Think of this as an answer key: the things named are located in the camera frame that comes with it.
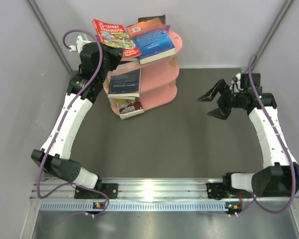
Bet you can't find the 169-storey treehouse book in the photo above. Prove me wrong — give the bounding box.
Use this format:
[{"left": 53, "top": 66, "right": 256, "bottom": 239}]
[{"left": 108, "top": 94, "right": 140, "bottom": 100}]

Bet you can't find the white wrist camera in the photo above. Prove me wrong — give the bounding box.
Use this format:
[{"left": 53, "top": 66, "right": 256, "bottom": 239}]
[
  {"left": 69, "top": 35, "right": 90, "bottom": 53},
  {"left": 230, "top": 73, "right": 243, "bottom": 93}
]

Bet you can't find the red green treehouse book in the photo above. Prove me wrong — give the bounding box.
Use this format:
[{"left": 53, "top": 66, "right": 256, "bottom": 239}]
[{"left": 92, "top": 19, "right": 142, "bottom": 61}]

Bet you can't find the purple 117-storey treehouse book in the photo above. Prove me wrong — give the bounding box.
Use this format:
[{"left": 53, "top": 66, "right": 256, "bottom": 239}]
[{"left": 96, "top": 33, "right": 140, "bottom": 73}]

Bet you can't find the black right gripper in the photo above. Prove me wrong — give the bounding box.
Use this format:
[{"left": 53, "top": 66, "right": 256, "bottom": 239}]
[{"left": 197, "top": 79, "right": 246, "bottom": 120}]

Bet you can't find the aluminium mounting rail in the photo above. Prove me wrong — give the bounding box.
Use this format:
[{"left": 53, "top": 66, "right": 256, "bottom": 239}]
[{"left": 29, "top": 178, "right": 299, "bottom": 212}]

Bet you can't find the pink three-tier shelf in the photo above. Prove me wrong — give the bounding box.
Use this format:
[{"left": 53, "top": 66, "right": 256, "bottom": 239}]
[{"left": 103, "top": 31, "right": 182, "bottom": 111}]

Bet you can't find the dark blue paperback book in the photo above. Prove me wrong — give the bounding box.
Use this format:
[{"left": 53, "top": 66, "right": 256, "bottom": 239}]
[{"left": 108, "top": 69, "right": 142, "bottom": 95}]

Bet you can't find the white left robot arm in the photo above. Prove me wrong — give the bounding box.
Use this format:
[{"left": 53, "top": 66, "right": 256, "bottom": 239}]
[{"left": 31, "top": 42, "right": 123, "bottom": 198}]

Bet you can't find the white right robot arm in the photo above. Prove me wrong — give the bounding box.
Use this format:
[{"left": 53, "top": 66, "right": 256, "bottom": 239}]
[{"left": 198, "top": 73, "right": 299, "bottom": 198}]

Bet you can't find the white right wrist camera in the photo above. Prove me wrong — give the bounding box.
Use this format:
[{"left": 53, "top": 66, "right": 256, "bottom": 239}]
[{"left": 230, "top": 73, "right": 243, "bottom": 93}]

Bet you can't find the brown dark cover book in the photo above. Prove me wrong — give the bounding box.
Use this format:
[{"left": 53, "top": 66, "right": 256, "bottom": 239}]
[{"left": 138, "top": 14, "right": 166, "bottom": 25}]

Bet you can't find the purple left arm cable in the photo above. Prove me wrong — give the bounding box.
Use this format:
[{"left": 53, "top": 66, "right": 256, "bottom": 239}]
[{"left": 36, "top": 29, "right": 110, "bottom": 217}]

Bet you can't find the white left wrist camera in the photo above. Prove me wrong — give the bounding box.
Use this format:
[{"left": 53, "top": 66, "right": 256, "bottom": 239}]
[{"left": 69, "top": 35, "right": 90, "bottom": 53}]

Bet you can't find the blue orange paperback book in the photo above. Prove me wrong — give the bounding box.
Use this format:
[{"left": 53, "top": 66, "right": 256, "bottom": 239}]
[{"left": 127, "top": 17, "right": 176, "bottom": 64}]

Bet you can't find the yellow Brideshead Revisited book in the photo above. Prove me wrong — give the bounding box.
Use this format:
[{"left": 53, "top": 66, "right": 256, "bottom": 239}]
[{"left": 116, "top": 97, "right": 145, "bottom": 120}]

